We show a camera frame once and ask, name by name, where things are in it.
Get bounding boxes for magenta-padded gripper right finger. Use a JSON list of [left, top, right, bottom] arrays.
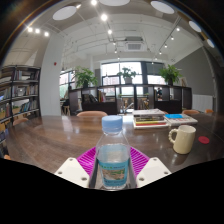
[[129, 146, 172, 189]]

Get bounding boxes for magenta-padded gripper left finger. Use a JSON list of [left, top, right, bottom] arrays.
[[54, 147, 100, 189]]

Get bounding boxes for clear water bottle blue cap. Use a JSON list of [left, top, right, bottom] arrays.
[[95, 115, 132, 191]]

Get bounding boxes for cream ceramic mug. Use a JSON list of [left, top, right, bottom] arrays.
[[168, 124, 197, 155]]

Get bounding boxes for stack of books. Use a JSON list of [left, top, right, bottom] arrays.
[[132, 108, 169, 130]]

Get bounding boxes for white book with blue cover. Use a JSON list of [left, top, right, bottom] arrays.
[[163, 113, 199, 127]]

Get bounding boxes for flat round red coaster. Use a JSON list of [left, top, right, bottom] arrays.
[[197, 135, 211, 145]]

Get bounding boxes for low dark shelf unit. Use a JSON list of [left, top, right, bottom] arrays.
[[68, 83, 193, 116]]

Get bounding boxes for person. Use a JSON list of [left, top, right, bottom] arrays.
[[61, 85, 72, 109]]

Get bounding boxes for tall dark bookshelf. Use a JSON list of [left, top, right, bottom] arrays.
[[0, 64, 42, 148]]

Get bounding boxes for wide bushy potted plant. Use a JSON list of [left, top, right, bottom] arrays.
[[73, 65, 99, 89]]

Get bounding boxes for tall potted plant dark pot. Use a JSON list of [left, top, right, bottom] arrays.
[[158, 64, 183, 87]]

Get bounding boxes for small potted plant white pot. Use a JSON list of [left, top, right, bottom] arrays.
[[117, 67, 138, 85]]

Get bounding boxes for ceiling air conditioner unit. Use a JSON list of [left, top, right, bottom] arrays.
[[124, 36, 148, 52]]

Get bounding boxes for ceiling track spotlights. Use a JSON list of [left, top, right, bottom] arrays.
[[26, 0, 183, 56]]

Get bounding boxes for round white ceiling lights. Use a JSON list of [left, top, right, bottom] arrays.
[[52, 0, 216, 49]]

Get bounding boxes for white wall radiator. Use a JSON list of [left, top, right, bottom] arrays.
[[192, 94, 214, 113]]

